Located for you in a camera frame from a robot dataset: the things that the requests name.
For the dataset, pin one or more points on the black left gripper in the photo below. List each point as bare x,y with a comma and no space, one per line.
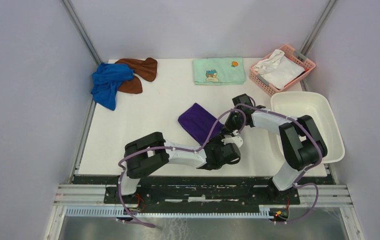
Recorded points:
216,140

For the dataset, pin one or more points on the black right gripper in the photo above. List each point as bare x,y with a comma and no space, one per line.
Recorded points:
229,127

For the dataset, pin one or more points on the purple towel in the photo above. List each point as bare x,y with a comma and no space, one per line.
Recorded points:
197,122

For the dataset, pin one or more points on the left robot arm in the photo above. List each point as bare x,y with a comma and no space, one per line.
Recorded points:
148,154

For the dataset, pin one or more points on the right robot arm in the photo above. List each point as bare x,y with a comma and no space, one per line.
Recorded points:
301,141

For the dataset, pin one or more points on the white plastic tub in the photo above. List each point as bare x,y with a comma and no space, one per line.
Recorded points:
300,103

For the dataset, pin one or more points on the mint green cartoon towel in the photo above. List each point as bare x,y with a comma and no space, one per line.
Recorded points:
218,71

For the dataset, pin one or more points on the white cloth in basket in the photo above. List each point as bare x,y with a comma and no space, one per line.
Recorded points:
278,70

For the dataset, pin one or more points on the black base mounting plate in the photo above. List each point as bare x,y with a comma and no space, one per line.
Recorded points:
199,195

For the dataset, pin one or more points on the brown towel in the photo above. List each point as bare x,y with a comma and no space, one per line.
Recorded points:
143,69

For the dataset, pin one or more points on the blue towel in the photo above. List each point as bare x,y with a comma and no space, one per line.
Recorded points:
107,78

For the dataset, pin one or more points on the white slotted cable duct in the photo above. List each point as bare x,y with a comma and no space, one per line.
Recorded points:
119,212

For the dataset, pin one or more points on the aluminium frame rail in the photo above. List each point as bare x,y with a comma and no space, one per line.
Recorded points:
322,196

